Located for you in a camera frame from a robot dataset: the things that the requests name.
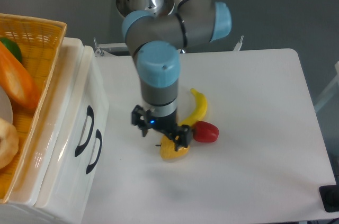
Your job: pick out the white drawer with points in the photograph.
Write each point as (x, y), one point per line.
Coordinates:
(88, 90)
(65, 188)

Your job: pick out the black top drawer handle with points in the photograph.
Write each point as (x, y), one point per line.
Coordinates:
(86, 132)

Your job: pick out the black device at table edge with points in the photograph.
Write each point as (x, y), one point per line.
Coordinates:
(329, 197)

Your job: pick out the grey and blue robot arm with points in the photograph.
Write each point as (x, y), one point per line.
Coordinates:
(154, 42)

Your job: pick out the black lower drawer handle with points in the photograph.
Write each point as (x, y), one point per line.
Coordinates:
(96, 152)

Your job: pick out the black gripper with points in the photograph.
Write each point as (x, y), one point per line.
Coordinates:
(181, 136)

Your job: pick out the red bell pepper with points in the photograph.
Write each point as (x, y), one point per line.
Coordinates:
(205, 132)

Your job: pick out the orange baguette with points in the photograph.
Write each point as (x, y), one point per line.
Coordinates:
(16, 81)

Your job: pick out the white drawer cabinet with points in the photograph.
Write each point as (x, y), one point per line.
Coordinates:
(21, 206)

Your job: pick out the black drawer handle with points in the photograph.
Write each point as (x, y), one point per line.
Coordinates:
(96, 152)
(86, 132)

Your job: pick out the yellow bell pepper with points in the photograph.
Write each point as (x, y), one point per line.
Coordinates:
(167, 149)

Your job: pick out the beige bagel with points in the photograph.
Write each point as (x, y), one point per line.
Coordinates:
(9, 142)

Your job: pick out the yellow banana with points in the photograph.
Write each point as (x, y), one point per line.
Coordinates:
(201, 107)

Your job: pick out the white plate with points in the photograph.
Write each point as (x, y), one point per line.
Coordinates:
(6, 111)

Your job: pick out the yellow woven basket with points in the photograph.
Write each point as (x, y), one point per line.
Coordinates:
(40, 41)

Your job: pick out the green vegetable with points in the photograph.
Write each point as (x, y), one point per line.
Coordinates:
(13, 48)

